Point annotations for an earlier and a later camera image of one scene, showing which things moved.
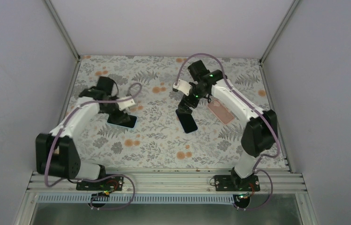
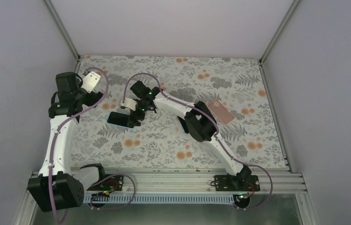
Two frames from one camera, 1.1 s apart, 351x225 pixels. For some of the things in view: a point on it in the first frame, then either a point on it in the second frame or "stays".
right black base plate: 233,183 stays
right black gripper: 186,109 -> 132,118
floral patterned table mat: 156,142 stays
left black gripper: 122,113 -> 94,98
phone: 126,121 stays
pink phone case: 225,116 stays
